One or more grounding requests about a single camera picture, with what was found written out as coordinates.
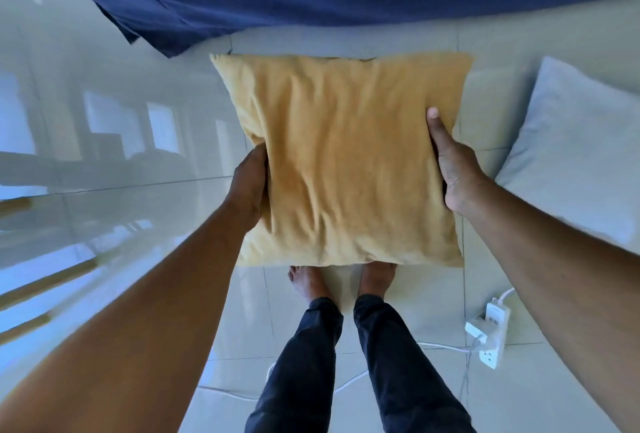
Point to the person's left hand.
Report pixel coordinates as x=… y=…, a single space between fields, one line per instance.
x=248 y=187

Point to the person's right hand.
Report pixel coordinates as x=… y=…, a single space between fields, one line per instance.
x=457 y=167

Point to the person's right thumb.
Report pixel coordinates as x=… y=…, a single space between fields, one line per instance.
x=440 y=130

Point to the yellow cushion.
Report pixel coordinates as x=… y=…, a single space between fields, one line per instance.
x=345 y=157

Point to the person's left forearm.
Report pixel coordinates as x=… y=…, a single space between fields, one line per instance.
x=125 y=327

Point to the person's right forearm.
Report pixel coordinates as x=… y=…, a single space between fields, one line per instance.
x=560 y=287

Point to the white pillow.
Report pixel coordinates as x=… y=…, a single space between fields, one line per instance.
x=575 y=147

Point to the person's right foot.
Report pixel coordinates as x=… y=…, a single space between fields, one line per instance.
x=376 y=277

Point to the person's foot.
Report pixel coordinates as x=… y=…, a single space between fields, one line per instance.
x=309 y=281
x=376 y=277

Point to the person's left foot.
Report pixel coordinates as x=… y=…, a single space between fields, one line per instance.
x=309 y=281

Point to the white plug adapter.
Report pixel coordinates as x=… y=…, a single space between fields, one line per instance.
x=476 y=331

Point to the white power strip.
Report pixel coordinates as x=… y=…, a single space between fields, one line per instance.
x=495 y=335

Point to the person's right leg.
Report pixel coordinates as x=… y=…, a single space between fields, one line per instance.
x=400 y=372

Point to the person's leg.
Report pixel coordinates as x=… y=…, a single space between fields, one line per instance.
x=400 y=372
x=295 y=372

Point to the person's left leg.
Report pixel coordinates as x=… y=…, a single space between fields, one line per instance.
x=295 y=372

